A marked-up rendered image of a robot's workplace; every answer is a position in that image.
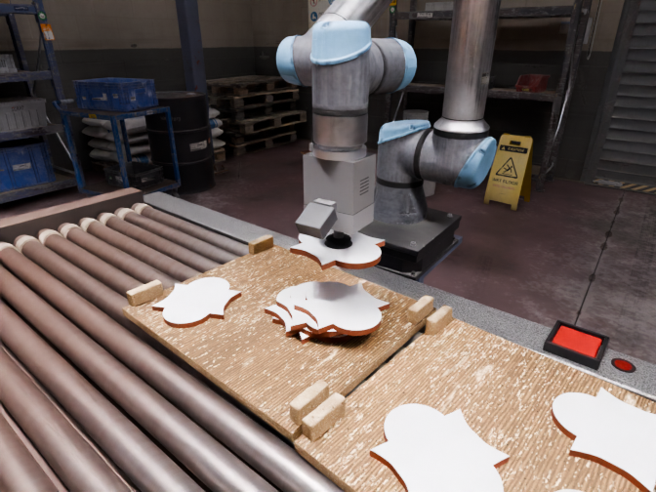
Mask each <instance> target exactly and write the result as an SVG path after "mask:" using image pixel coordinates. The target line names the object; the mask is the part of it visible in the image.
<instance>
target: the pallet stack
mask: <svg viewBox="0 0 656 492"><path fill-rule="evenodd" d="M279 81H285V80H284V79H283V78H282V77H281V76H261V75H248V76H239V77H229V78H221V79H211V80H206V84H207V86H212V87H211V88H212V90H207V93H208V98H211V99H210V100H209V105H210V106H209V107H210V108H214V109H216V110H217V111H219V112H220V114H219V115H218V116H216V117H215V118H218V119H220V120H221V121H222V122H223V125H221V126H220V127H219V129H221V130H223V131H224V132H223V133H222V134H221V135H220V136H218V137H216V139H219V140H221V141H223V142H225V145H223V146H221V147H222V148H224V149H225V152H227V151H231V150H233V154H232V156H241V155H245V154H249V153H253V152H257V151H261V150H265V149H268V148H271V147H276V146H279V145H283V144H288V143H291V142H294V141H295V140H296V139H297V135H296V134H295V133H297V132H296V131H295V124H297V123H302V122H306V121H307V112H306V111H303V110H296V100H298V99H299V94H298V93H299V89H294V88H297V85H294V84H291V83H288V82H286V86H287V87H284V88H274V87H279ZM260 84H262V86H261V87H255V86H260ZM282 93H288V99H282ZM281 103H285V108H286V109H283V108H279V105H280V104H281ZM289 115H295V119H294V118H285V117H284V116H289ZM283 126H284V129H281V130H279V129H278V128H279V127H283ZM286 135H287V137H286V141H284V142H280V143H273V140H277V139H280V137H282V136H286ZM254 144H261V147H259V148H255V149H251V150H247V151H246V149H245V147H246V146H250V145H254Z"/></svg>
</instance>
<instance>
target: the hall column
mask: <svg viewBox="0 0 656 492"><path fill-rule="evenodd" d="M176 8H177V16H178V24H179V32H180V39H181V46H182V54H183V62H184V77H185V84H186V90H187V91H190V92H202V93H206V104H207V112H208V121H209V124H210V120H209V102H208V93H207V84H206V75H205V66H204V57H203V48H202V39H201V30H200V23H199V14H198V3H197V0H176ZM209 130H210V139H211V150H212V153H213V156H212V159H213V166H214V174H215V175H218V174H220V173H224V172H227V171H228V169H226V168H225V167H224V165H222V167H217V166H216V165H215V155H214V147H213V138H212V130H211V124H210V127H209Z"/></svg>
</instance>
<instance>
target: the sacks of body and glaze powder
mask: <svg viewBox="0 0 656 492"><path fill-rule="evenodd" d="M219 114H220V112H219V111H217V110H216V109H214V108H210V107H209V120H210V124H211V130H212V138H213V147H214V155H215V163H217V162H221V161H225V160H226V153H225V149H224V148H222V147H221V146H223V145H225V144H226V143H225V142H223V141H221V140H219V139H216V137H218V136H220V135H221V134H222V133H223V132H224V131H223V130H221V129H219V127H220V126H221V125H223V122H222V121H221V120H220V119H218V118H215V117H216V116H218V115H219ZM124 120H125V126H126V131H127V136H128V141H129V147H130V151H131V156H132V161H136V162H141V163H146V164H152V161H151V160H150V159H151V152H150V146H149V141H148V135H147V130H146V129H145V128H146V124H145V118H144V116H139V117H133V118H127V119H124ZM82 122H83V123H85V124H87V125H89V126H87V127H86V128H85V129H83V130H82V133H83V134H85V135H88V136H91V137H94V138H93V139H91V140H90V141H89V142H88V145H89V146H91V147H94V148H95V149H93V150H92V151H91V153H90V154H89V155H90V157H92V158H91V160H92V166H93V169H94V172H102V171H104V168H106V167H110V166H114V165H117V164H119V161H118V157H117V152H116V147H115V142H114V137H113V133H112V128H111V123H110V121H109V120H100V119H93V118H85V117H84V118H83V119H82ZM116 122H117V127H118V132H119V137H120V142H121V146H122V152H123V157H124V162H128V161H127V156H126V150H125V145H124V141H123V136H122V131H121V126H120V121H119V120H116ZM152 165H153V164H152Z"/></svg>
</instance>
